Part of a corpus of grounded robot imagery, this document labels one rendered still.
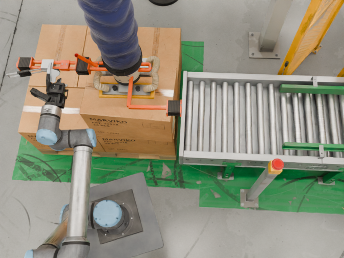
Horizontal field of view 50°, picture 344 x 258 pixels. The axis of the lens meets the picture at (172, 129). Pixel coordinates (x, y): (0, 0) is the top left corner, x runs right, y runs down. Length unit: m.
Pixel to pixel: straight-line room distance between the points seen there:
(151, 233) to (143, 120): 0.72
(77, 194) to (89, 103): 0.93
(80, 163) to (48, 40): 1.79
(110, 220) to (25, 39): 2.53
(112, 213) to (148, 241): 0.36
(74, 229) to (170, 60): 1.78
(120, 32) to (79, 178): 0.69
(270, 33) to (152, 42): 1.09
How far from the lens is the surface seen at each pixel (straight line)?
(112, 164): 3.30
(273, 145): 2.79
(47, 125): 1.73
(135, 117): 2.38
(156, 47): 3.11
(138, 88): 2.22
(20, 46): 4.13
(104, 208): 2.15
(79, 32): 3.32
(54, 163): 3.44
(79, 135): 1.79
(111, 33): 1.76
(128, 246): 2.40
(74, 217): 1.67
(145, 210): 2.41
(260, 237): 3.18
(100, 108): 2.45
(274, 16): 3.36
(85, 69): 2.24
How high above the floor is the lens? 3.11
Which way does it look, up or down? 68 degrees down
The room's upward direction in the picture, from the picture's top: 6 degrees counter-clockwise
